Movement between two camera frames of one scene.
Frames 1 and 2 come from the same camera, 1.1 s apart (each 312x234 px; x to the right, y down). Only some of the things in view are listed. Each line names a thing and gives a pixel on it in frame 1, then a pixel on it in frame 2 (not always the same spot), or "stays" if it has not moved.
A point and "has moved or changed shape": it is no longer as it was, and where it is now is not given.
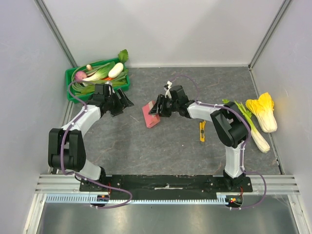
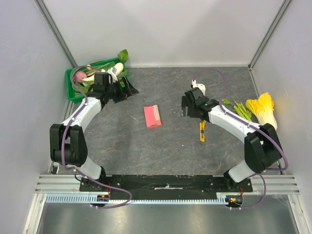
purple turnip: [80, 75] stays
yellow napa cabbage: [263, 107] stays
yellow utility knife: [202, 133] stays
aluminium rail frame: [277, 184] stays
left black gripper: [123, 103] → [129, 90]
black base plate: [166, 184] stays
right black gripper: [160, 106] → [188, 107]
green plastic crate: [76, 98] stays
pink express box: [150, 120] has moved or changed shape
